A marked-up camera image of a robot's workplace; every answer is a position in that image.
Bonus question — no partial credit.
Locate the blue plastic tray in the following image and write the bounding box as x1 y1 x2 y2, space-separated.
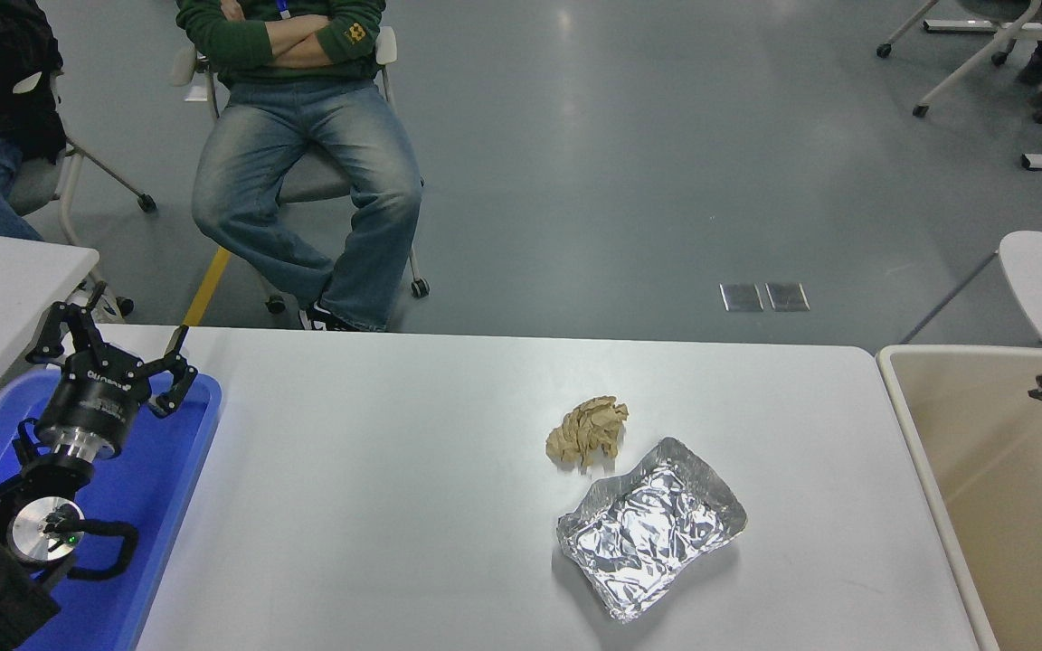
0 367 223 651

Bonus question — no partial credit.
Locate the crumpled tan paper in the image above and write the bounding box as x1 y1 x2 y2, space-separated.
545 394 629 471

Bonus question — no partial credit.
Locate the foil tray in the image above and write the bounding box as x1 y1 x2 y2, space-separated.
556 438 748 623

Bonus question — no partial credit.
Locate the grey swivel chair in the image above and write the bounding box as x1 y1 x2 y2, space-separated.
170 25 431 316

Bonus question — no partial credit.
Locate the white-framed wheeled chair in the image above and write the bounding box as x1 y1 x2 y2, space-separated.
876 0 1042 123

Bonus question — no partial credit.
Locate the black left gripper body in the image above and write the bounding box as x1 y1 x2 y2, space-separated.
36 346 153 444

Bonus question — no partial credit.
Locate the large pale bin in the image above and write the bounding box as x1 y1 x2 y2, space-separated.
876 344 1042 651

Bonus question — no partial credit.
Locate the grey chair with white frame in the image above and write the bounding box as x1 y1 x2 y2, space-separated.
1 68 158 319

